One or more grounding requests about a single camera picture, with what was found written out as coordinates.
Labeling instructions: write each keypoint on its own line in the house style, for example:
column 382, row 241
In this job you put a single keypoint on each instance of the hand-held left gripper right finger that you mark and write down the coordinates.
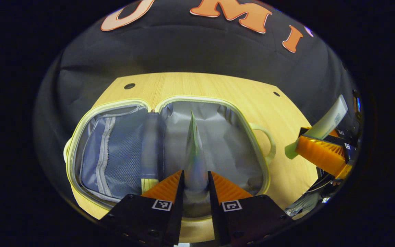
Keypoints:
column 214, row 219

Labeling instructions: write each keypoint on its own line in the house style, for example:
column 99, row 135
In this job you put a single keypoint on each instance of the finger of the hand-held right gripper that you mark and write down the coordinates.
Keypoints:
column 321, row 154
column 345, row 136

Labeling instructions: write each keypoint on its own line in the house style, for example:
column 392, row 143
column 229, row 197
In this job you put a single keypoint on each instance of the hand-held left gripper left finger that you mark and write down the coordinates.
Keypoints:
column 177, row 219

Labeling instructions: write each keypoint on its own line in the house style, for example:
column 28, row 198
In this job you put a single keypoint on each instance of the white tube with green cap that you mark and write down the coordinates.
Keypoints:
column 331, row 118

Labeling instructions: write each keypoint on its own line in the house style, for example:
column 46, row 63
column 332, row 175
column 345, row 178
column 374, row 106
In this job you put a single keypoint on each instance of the green skin care sachet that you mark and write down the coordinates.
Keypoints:
column 194, row 151

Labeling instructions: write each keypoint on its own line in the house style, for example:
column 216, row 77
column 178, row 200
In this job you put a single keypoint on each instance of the grey crinkled cloth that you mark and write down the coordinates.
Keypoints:
column 303, row 206

